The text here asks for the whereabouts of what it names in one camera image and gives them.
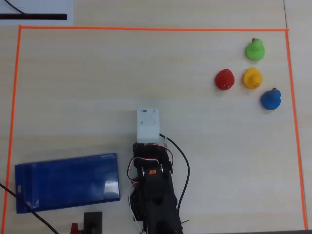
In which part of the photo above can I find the yellow rubber duck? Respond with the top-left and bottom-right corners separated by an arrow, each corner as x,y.
242,67 -> 263,89

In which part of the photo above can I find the red rubber duck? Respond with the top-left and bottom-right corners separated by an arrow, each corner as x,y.
214,69 -> 235,91

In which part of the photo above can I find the blue rubber duck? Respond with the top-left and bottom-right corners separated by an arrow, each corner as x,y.
260,87 -> 282,111

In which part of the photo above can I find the green rubber duck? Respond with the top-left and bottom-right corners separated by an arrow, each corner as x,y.
245,38 -> 266,61

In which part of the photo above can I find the orange tape strip beside box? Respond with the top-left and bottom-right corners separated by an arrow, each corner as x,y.
1,25 -> 22,234

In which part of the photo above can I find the long horizontal orange tape strip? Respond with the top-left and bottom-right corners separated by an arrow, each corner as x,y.
19,25 -> 290,32

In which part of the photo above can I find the blue plastic bag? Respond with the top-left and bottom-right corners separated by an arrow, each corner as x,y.
14,153 -> 121,215

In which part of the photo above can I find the black table clamp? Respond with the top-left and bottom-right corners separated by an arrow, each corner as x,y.
83,212 -> 103,234

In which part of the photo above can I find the orange tape strip beside ducks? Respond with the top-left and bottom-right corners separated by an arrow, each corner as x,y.
284,30 -> 309,231

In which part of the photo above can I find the white paper sheet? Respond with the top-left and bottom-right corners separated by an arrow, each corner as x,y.
0,0 -> 74,26

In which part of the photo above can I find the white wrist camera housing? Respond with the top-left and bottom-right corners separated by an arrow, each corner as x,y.
136,108 -> 169,147

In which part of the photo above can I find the black camera cable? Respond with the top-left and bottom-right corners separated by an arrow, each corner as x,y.
159,133 -> 191,220

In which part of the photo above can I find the black cable crossing blue box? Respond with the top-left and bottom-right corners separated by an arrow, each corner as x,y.
0,182 -> 59,234

